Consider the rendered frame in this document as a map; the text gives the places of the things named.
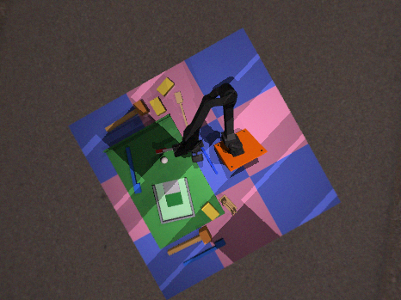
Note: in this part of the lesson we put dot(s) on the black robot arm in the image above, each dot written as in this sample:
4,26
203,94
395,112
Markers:
228,98

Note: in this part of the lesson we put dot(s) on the tan rectangular bar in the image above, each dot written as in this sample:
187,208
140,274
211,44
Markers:
179,100

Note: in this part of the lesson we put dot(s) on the green flat mat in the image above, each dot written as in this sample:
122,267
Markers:
149,171

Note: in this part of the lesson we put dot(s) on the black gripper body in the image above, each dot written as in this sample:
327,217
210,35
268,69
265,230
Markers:
197,158

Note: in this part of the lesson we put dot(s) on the yellow rectangular block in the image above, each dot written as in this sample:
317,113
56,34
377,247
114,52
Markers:
165,87
157,106
210,210

